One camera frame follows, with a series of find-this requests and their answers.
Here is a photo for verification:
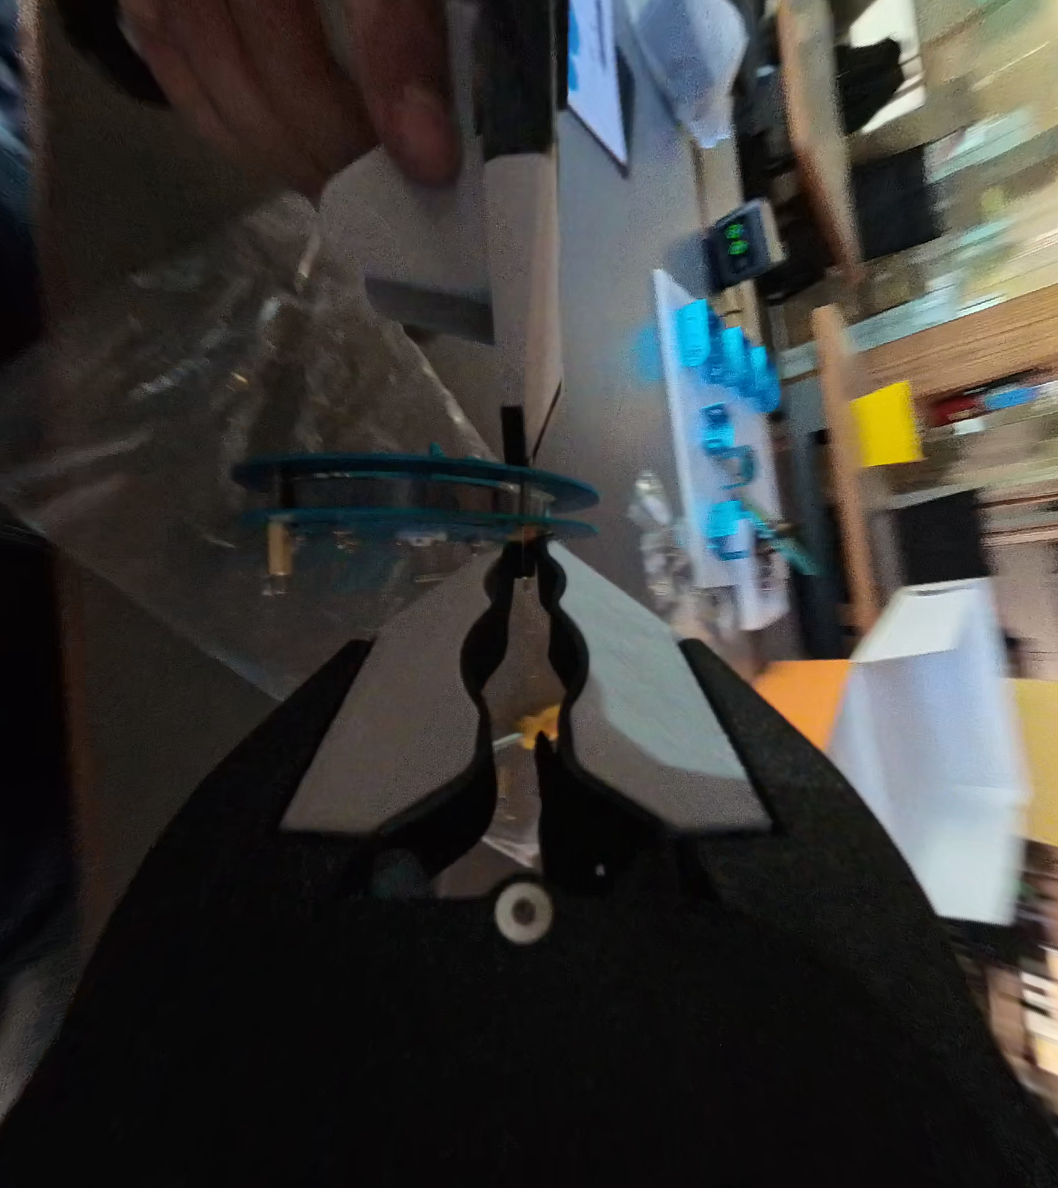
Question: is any white tray with blue parts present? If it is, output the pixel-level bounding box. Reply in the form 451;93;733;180
652;268;792;632

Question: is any white crumpled plastic bag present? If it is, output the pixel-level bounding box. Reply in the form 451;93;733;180
633;0;753;151

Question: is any large clear plastic bag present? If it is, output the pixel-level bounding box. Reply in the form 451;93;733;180
0;189;512;671

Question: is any black device green display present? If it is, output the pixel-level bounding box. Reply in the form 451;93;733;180
704;199;788;291

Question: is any pile of small screw bags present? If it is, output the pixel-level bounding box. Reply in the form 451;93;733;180
625;470;711;618

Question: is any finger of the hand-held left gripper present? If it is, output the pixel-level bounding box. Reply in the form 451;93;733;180
489;151;566;466

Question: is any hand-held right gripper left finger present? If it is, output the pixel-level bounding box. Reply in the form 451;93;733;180
277;542;521;877

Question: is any brass standoff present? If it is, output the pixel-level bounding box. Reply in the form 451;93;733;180
262;521;300;598

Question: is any white instruction sheet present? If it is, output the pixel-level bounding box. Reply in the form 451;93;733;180
566;0;635;177

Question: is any yellow box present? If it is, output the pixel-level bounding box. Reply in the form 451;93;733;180
848;382;923;470

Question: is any yellow-handled screwdriver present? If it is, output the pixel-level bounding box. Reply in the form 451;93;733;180
495;703;561;747

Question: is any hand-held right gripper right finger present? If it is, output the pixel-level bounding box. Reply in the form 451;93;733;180
534;538;774;898

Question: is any person's left hand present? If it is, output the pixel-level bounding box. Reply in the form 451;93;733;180
120;0;462;199

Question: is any blue round metal turntable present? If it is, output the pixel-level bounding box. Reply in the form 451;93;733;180
232;444;601;595

